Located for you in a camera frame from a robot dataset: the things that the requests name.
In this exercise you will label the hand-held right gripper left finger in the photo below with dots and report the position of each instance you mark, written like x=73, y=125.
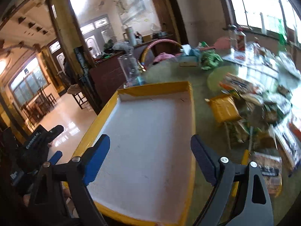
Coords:
x=96, y=162

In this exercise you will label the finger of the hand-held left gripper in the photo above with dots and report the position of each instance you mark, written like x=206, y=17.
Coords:
x=56, y=129
x=56, y=156

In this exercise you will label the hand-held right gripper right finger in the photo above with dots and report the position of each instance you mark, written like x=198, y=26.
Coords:
x=202, y=162

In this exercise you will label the yellow cardboard box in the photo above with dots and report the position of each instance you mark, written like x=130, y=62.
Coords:
x=145, y=146

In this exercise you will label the pile of snack packets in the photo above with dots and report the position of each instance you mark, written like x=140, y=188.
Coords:
x=265, y=98

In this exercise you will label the group of wooden dining chairs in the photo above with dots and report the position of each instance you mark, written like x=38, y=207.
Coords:
x=37, y=106

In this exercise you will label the wooden chair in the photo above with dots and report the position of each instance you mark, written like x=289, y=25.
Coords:
x=77, y=94

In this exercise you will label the yellow snack packet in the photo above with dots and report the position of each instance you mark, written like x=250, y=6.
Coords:
x=224, y=108

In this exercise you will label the brown snack packet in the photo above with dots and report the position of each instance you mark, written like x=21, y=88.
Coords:
x=269, y=171

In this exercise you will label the dark red cabinet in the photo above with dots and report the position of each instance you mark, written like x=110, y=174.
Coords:
x=105, y=75

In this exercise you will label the green round turntable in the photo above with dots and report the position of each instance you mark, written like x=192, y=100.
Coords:
x=218, y=80

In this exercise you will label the clear plastic pitcher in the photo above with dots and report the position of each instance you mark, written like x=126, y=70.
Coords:
x=128, y=68

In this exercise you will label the tissue box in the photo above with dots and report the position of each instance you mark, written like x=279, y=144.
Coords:
x=188, y=62

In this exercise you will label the green cloth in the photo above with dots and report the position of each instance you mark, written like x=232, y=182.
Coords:
x=210, y=60

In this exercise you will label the printed poster sheet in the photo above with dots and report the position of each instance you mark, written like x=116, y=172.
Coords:
x=239, y=57

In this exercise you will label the pink cloth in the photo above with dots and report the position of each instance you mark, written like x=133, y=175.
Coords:
x=163, y=57

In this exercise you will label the white thermos flask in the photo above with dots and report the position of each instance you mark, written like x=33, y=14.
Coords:
x=131, y=36

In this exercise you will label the pink fly swatter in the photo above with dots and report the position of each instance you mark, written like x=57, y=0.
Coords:
x=222, y=43

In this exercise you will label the clear bottle red cap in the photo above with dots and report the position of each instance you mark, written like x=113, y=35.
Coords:
x=252, y=48

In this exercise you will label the white bottle red label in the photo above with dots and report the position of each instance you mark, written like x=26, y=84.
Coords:
x=240, y=41

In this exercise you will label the pink hula hoop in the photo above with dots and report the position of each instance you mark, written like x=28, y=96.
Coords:
x=162, y=41

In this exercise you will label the clear glass bottle black cap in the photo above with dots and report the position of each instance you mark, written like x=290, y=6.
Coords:
x=232, y=36

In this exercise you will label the white plastic bag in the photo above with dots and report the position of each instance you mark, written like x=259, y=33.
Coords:
x=288, y=63

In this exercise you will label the green plastic bottle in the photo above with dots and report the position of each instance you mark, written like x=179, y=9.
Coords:
x=281, y=31

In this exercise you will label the large window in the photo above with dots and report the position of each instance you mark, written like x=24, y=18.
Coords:
x=254, y=2

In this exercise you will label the framed wall picture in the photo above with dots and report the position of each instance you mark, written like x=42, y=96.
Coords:
x=134, y=4

